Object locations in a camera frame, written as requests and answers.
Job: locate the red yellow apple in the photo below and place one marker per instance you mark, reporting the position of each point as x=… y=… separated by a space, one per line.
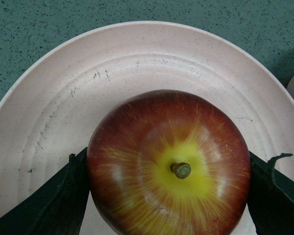
x=168 y=163

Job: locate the pink plate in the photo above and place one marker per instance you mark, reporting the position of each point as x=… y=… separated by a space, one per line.
x=54 y=108

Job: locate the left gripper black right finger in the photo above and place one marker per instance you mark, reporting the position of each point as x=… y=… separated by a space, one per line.
x=271 y=197

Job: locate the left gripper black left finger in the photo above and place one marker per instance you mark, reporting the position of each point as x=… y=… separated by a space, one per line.
x=57 y=207

